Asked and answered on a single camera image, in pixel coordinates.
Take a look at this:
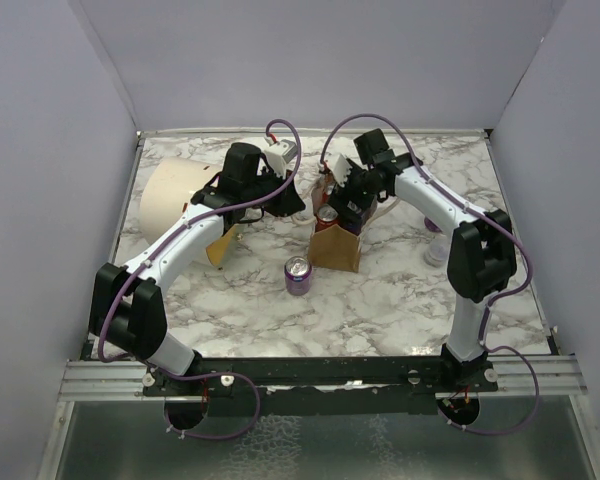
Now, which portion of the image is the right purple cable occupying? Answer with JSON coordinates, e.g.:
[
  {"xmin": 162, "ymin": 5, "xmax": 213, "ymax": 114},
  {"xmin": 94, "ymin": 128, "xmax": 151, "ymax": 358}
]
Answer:
[{"xmin": 320, "ymin": 113, "xmax": 541, "ymax": 435}]

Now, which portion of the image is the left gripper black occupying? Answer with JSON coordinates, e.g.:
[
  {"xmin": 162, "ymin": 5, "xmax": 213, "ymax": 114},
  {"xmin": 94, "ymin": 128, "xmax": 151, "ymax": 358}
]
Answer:
[{"xmin": 243, "ymin": 165, "xmax": 306, "ymax": 218}]

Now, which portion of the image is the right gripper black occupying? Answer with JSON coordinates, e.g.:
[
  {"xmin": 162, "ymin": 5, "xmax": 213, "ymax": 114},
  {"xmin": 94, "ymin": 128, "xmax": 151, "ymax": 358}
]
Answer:
[{"xmin": 326, "ymin": 159, "xmax": 383, "ymax": 225}]

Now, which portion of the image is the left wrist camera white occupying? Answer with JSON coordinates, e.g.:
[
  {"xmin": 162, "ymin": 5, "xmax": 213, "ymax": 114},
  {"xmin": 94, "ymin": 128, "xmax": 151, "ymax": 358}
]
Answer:
[{"xmin": 263, "ymin": 139, "xmax": 298, "ymax": 178}]

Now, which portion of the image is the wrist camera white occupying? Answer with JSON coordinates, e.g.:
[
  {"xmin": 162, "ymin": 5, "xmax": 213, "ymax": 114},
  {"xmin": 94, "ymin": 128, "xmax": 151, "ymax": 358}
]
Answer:
[
  {"xmin": 329, "ymin": 154, "xmax": 365, "ymax": 188},
  {"xmin": 263, "ymin": 139, "xmax": 298, "ymax": 178}
]

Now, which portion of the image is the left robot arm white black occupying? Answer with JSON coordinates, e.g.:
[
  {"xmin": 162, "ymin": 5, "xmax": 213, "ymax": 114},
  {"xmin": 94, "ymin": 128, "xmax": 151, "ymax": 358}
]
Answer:
[{"xmin": 89, "ymin": 139, "xmax": 304, "ymax": 395}]

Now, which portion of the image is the purple can near front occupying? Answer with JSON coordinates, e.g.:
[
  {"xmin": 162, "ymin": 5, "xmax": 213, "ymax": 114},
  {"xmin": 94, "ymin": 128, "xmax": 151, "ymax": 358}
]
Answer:
[{"xmin": 284, "ymin": 256, "xmax": 313, "ymax": 296}]

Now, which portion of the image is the purple cable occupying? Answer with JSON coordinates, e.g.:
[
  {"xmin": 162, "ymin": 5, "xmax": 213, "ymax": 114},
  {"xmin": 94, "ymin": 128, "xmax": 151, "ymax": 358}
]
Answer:
[
  {"xmin": 320, "ymin": 113, "xmax": 541, "ymax": 435},
  {"xmin": 97, "ymin": 118, "xmax": 304, "ymax": 441}
]

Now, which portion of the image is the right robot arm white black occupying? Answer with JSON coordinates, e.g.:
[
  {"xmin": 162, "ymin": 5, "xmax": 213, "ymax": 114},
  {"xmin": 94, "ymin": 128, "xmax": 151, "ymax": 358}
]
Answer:
[{"xmin": 320, "ymin": 129, "xmax": 518, "ymax": 391}]

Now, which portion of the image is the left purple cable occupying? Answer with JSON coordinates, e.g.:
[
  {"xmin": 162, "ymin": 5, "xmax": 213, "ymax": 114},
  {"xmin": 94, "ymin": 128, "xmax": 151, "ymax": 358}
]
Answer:
[{"xmin": 97, "ymin": 118, "xmax": 304, "ymax": 441}]

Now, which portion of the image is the black front mounting rail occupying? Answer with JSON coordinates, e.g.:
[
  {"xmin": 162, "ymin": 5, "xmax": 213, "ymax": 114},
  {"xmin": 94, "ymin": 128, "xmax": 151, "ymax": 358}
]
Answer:
[{"xmin": 143, "ymin": 355, "xmax": 498, "ymax": 417}]

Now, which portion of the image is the jute canvas tote bag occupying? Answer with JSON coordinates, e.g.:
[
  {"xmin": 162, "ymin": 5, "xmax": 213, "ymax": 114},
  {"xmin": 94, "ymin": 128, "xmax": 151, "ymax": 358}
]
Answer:
[{"xmin": 292, "ymin": 171, "xmax": 400, "ymax": 273}]

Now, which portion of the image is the beige round box orange lid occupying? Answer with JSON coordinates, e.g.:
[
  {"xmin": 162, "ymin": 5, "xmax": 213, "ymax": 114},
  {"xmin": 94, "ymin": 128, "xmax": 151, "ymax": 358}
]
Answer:
[{"xmin": 139, "ymin": 157, "xmax": 243, "ymax": 268}]

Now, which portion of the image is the purple Fanta can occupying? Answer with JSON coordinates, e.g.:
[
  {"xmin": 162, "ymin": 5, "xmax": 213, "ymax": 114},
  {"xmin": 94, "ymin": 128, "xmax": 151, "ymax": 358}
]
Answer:
[
  {"xmin": 349, "ymin": 199, "xmax": 377, "ymax": 236},
  {"xmin": 424, "ymin": 217, "xmax": 441, "ymax": 233}
]

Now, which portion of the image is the red cola can front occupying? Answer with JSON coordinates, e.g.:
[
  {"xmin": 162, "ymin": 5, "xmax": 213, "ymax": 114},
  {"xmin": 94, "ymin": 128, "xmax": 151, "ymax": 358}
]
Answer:
[{"xmin": 315, "ymin": 204, "xmax": 339, "ymax": 232}]

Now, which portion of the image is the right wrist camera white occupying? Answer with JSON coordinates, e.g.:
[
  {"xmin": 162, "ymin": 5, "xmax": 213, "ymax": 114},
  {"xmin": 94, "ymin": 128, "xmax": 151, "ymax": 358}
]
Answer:
[{"xmin": 329, "ymin": 154, "xmax": 365, "ymax": 188}]

